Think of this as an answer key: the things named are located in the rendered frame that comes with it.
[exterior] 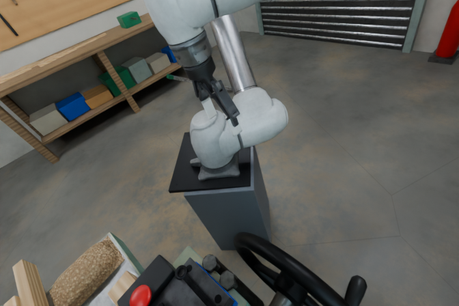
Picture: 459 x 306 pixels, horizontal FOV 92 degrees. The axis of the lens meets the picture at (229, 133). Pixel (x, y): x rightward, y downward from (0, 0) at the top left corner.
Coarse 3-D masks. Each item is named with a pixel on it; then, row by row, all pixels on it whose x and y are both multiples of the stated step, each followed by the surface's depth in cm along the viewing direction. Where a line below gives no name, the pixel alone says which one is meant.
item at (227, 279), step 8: (208, 256) 37; (208, 264) 36; (216, 264) 36; (224, 272) 35; (224, 280) 34; (232, 280) 34; (224, 288) 33; (240, 288) 37; (248, 288) 43; (248, 296) 42; (256, 296) 49; (256, 304) 49
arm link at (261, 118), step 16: (224, 16) 87; (224, 32) 87; (224, 48) 88; (240, 48) 88; (224, 64) 91; (240, 64) 87; (240, 80) 87; (240, 96) 85; (256, 96) 84; (240, 112) 84; (256, 112) 83; (272, 112) 84; (256, 128) 83; (272, 128) 84; (240, 144) 85; (256, 144) 89
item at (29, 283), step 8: (16, 264) 49; (24, 264) 49; (32, 264) 51; (16, 272) 48; (24, 272) 47; (32, 272) 49; (16, 280) 46; (24, 280) 46; (32, 280) 47; (40, 280) 49; (24, 288) 44; (32, 288) 45; (40, 288) 47; (24, 296) 43; (32, 296) 43; (40, 296) 45; (24, 304) 42; (32, 304) 42; (40, 304) 43
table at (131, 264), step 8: (112, 240) 52; (120, 240) 56; (120, 248) 50; (128, 256) 49; (120, 264) 47; (128, 264) 47; (136, 264) 48; (120, 272) 46; (136, 272) 45; (112, 280) 45; (104, 288) 44; (48, 296) 46; (96, 296) 44; (104, 296) 43; (48, 304) 45; (88, 304) 43; (96, 304) 43; (104, 304) 42; (112, 304) 42
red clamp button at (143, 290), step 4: (136, 288) 31; (140, 288) 31; (144, 288) 31; (148, 288) 31; (136, 292) 31; (140, 292) 31; (144, 292) 30; (148, 292) 30; (132, 296) 31; (136, 296) 30; (140, 296) 30; (144, 296) 30; (148, 296) 30; (132, 300) 30; (136, 300) 30; (140, 300) 30; (144, 300) 30; (148, 300) 30; (132, 304) 30; (136, 304) 30; (140, 304) 30; (144, 304) 30; (148, 304) 30
